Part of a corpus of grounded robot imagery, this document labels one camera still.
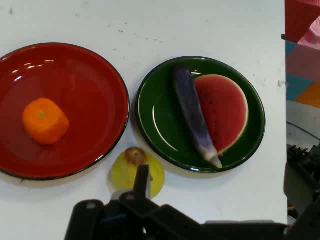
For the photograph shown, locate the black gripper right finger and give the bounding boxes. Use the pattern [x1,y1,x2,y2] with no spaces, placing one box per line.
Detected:
[283,199,320,240]

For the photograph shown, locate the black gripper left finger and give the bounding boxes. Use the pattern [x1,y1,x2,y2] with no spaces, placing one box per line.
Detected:
[64,164,176,240]

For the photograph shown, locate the purple toy eggplant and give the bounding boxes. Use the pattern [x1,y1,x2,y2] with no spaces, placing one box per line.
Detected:
[172,66,223,169]

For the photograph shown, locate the yellow-green toy pear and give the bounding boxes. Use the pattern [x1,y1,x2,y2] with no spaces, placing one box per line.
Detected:
[107,146,166,201]

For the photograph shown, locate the black metal stand base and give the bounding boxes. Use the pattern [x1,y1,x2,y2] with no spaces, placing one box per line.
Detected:
[286,143,320,201]

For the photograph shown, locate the green enamel plate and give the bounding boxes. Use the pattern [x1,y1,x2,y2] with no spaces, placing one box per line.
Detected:
[134,55,266,174]

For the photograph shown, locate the toy watermelon slice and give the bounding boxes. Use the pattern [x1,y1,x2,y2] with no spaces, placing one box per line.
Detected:
[194,74,250,156]

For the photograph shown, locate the orange toy mandarin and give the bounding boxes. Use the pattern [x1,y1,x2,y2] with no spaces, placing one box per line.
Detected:
[22,97,70,145]

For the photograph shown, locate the red enamel plate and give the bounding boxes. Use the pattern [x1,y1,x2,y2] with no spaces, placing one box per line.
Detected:
[0,42,131,181]

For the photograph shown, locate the orange foam floor tile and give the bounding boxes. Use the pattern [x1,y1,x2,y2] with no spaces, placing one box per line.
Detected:
[294,82,320,109]

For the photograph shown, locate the teal foam floor tile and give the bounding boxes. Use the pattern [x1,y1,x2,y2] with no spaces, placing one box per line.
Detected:
[286,41,315,102]

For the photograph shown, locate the pink foam block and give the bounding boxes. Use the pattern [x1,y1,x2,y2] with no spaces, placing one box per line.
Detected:
[286,19,320,83]

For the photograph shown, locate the large red foam block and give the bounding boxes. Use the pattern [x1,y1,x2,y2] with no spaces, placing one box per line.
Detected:
[284,0,320,42]

